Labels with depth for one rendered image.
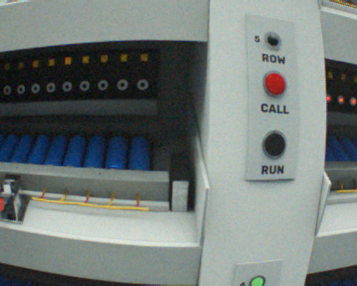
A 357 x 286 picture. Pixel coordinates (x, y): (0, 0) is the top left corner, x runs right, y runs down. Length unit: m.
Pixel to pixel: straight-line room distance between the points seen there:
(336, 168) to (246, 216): 0.13
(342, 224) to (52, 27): 0.29
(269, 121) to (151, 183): 0.11
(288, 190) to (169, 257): 0.10
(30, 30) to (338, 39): 0.26
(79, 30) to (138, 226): 0.16
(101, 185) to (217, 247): 0.11
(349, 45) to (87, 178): 0.25
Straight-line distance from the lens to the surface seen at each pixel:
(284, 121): 0.36
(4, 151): 0.47
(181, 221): 0.40
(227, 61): 0.35
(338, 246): 0.41
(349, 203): 0.45
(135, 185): 0.40
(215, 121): 0.35
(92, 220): 0.39
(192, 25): 0.36
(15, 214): 0.38
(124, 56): 0.51
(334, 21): 0.39
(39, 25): 0.37
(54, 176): 0.41
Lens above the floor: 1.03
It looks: 5 degrees down
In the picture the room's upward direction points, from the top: 2 degrees clockwise
